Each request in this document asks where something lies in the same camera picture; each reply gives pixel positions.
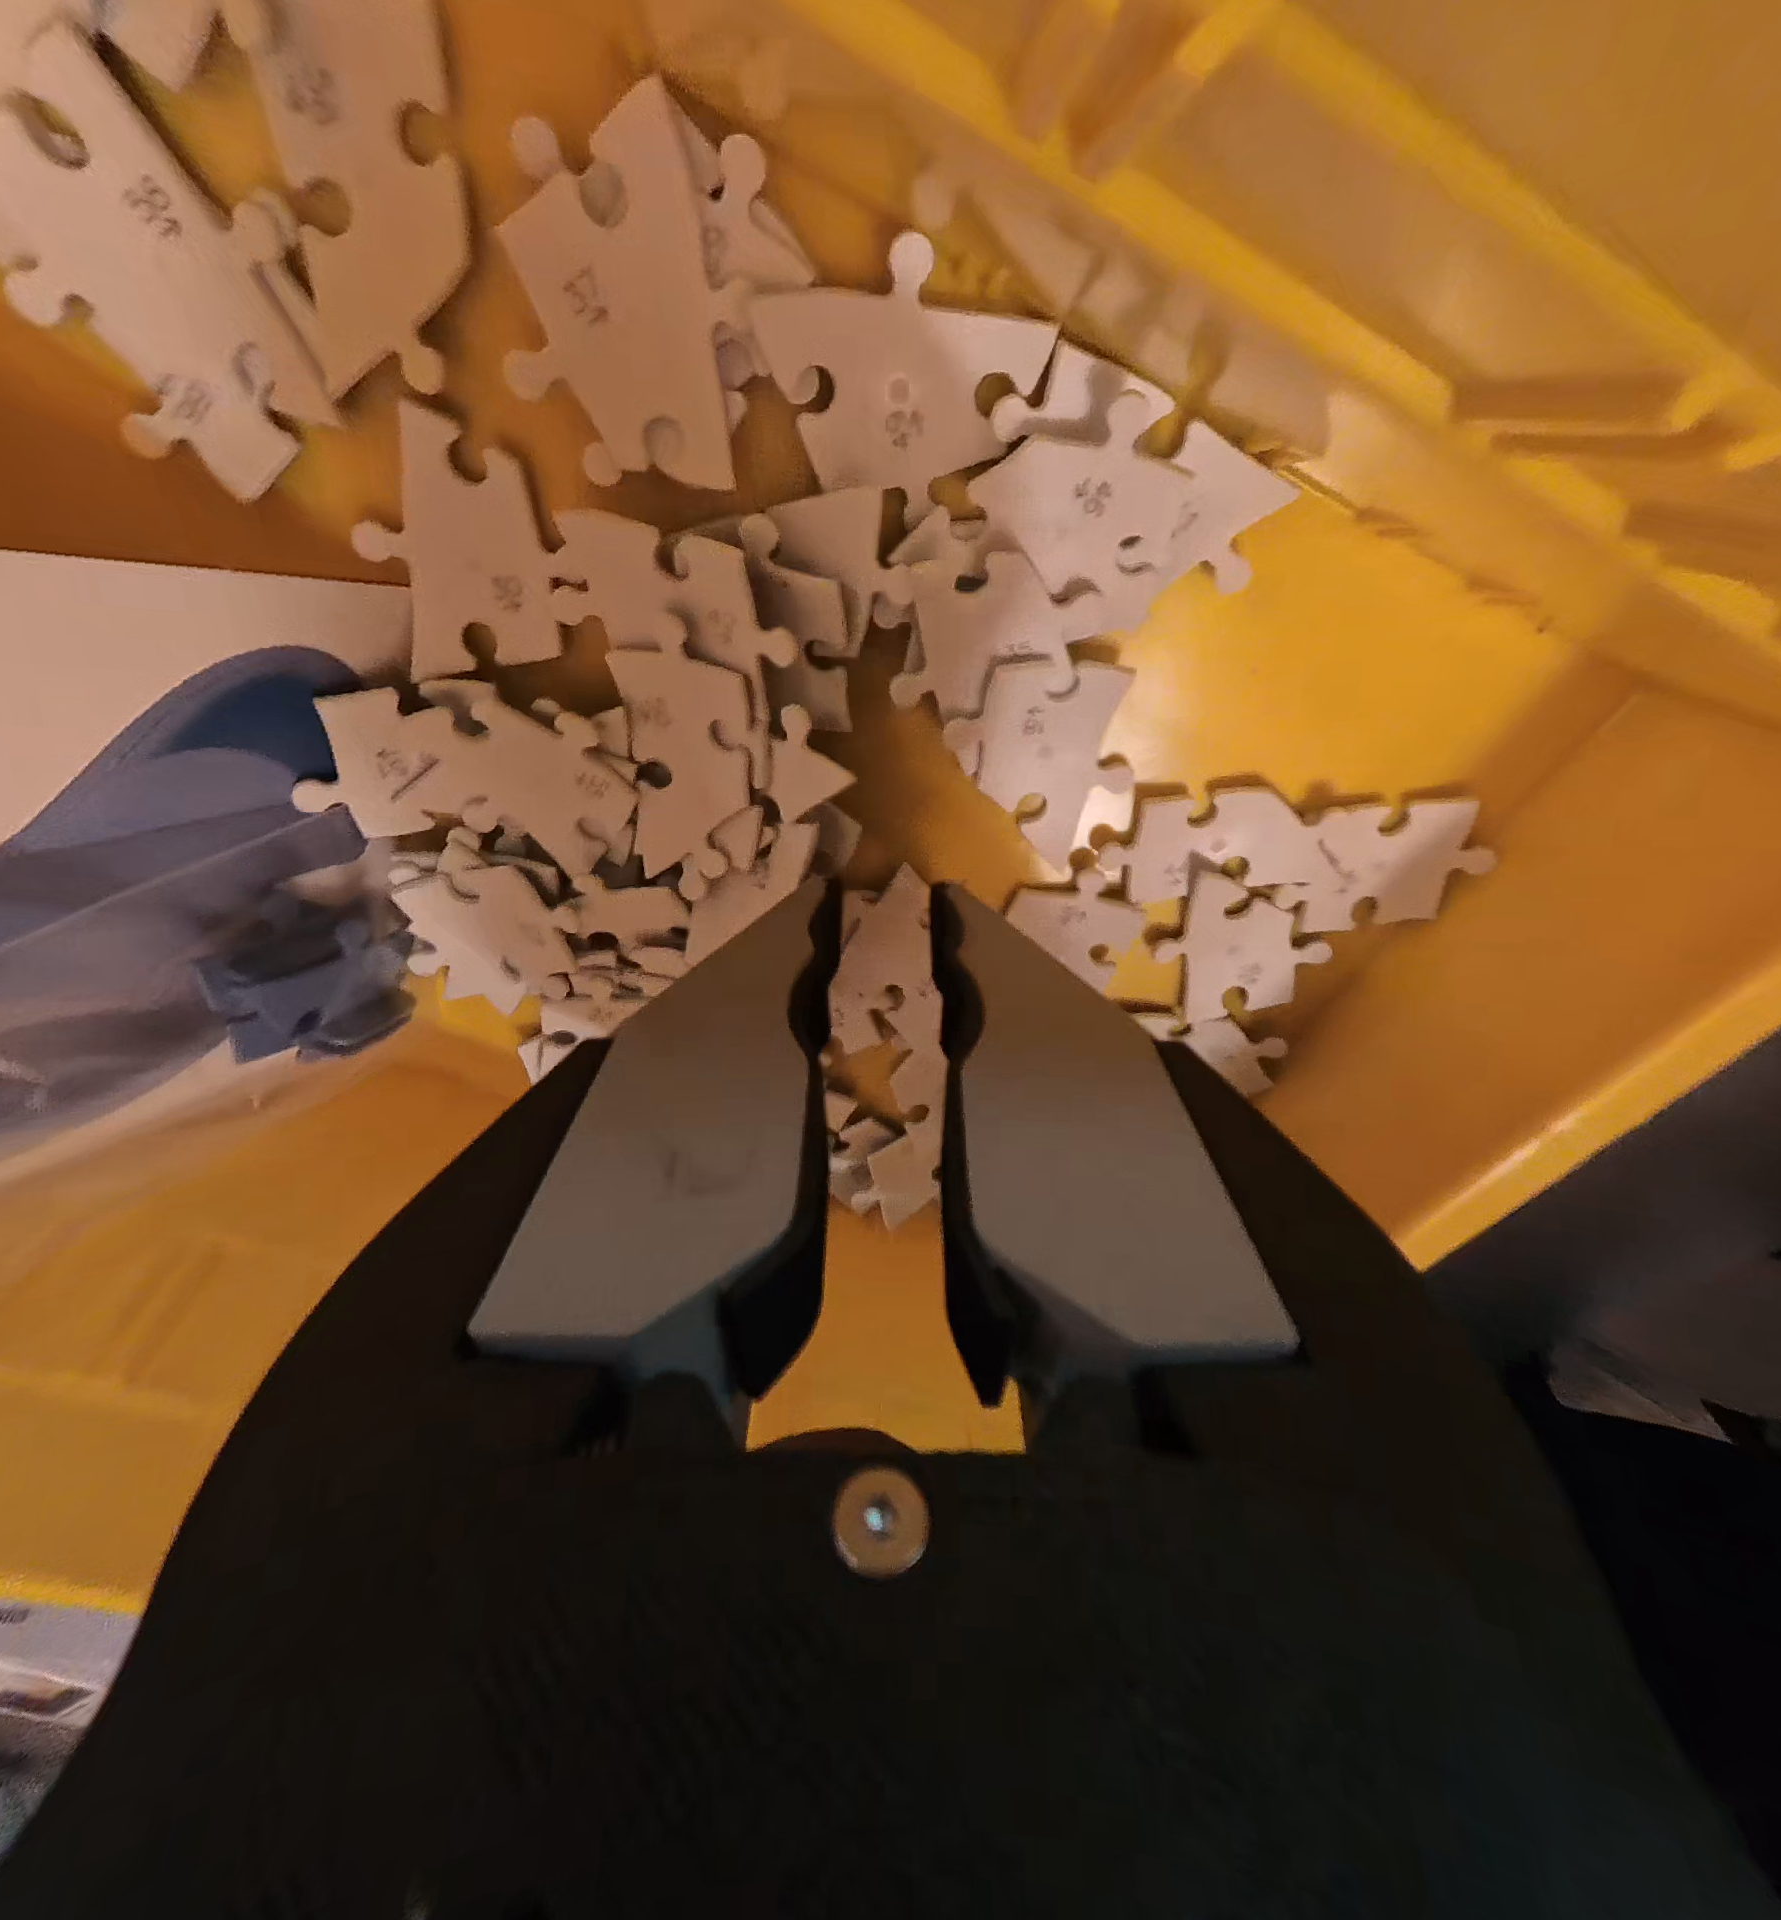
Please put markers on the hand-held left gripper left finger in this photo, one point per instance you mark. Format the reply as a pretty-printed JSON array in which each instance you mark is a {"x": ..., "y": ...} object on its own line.
[{"x": 651, "y": 1187}]

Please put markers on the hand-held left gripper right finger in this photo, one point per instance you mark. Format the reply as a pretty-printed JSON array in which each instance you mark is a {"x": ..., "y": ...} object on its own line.
[{"x": 1131, "y": 1202}]

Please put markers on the yellow plastic bin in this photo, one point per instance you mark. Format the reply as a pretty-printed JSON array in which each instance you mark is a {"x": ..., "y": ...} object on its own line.
[{"x": 1579, "y": 840}]

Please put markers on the pile of puzzle pieces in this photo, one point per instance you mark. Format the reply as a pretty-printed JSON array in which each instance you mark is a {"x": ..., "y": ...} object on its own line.
[{"x": 906, "y": 405}]

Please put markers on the clear bag of blue parts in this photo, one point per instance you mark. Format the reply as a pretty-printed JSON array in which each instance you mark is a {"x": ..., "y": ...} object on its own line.
[{"x": 154, "y": 928}]

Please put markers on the white flat carton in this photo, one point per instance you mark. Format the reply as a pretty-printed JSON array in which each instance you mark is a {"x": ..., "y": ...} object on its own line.
[{"x": 21, "y": 1648}]

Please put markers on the white paper sheet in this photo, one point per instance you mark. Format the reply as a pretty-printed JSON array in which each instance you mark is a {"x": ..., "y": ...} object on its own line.
[{"x": 80, "y": 632}]

